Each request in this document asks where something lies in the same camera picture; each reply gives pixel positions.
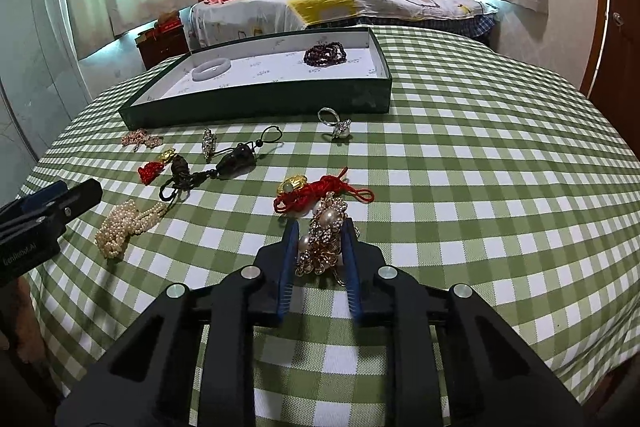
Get cream pearl necklace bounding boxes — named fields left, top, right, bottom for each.
left=93, top=198, right=166, bottom=260

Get small red tassel charm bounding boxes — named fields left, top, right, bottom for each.
left=138, top=148, right=176, bottom=185

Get pink gold chain bracelet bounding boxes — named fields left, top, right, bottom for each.
left=119, top=128, right=164, bottom=153

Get silver rhinestone hair clip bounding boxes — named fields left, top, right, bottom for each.
left=202, top=128, right=218, bottom=162

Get pearl crystal brooch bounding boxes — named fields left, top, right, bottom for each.
left=295, top=192, right=348, bottom=277

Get black tassel pendant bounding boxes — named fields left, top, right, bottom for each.
left=158, top=124, right=283, bottom=202

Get red cord gold charm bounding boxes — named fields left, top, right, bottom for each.
left=273, top=167, right=375, bottom=215

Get white jade bangle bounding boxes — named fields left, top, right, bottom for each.
left=191, top=57, right=231, bottom=82

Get silver crystal ring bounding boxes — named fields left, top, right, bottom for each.
left=316, top=106, right=353, bottom=141

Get dark red bead bracelet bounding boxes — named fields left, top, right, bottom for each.
left=302, top=40, right=348, bottom=68

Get dark green jewelry tray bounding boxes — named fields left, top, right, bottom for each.
left=119, top=27, right=393, bottom=130

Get person's left hand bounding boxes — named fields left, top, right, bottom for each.
left=1, top=277, right=47, bottom=365

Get glass wardrobe door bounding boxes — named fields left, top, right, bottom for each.
left=1, top=0, right=89, bottom=204

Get green checkered tablecloth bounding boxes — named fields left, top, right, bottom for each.
left=25, top=27, right=639, bottom=426

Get dark wooden nightstand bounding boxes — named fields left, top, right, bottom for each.
left=134, top=25, right=189, bottom=69

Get red box on nightstand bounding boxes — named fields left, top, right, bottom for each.
left=134, top=16, right=182, bottom=43

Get brown wooden door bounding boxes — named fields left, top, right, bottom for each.
left=580, top=0, right=639, bottom=118

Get bed with patterned cover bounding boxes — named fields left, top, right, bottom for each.
left=186, top=0, right=498, bottom=50

